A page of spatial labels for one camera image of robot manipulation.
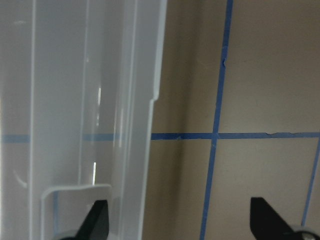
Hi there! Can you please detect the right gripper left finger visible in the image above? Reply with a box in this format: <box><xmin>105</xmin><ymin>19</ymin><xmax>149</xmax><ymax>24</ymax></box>
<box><xmin>74</xmin><ymin>200</ymin><xmax>110</xmax><ymax>240</ymax></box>

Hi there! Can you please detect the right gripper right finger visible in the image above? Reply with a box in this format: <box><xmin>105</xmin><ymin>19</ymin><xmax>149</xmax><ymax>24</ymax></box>
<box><xmin>249</xmin><ymin>197</ymin><xmax>303</xmax><ymax>240</ymax></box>

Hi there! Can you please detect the clear plastic box lid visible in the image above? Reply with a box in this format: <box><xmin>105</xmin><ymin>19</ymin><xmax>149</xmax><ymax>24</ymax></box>
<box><xmin>0</xmin><ymin>0</ymin><xmax>167</xmax><ymax>240</ymax></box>

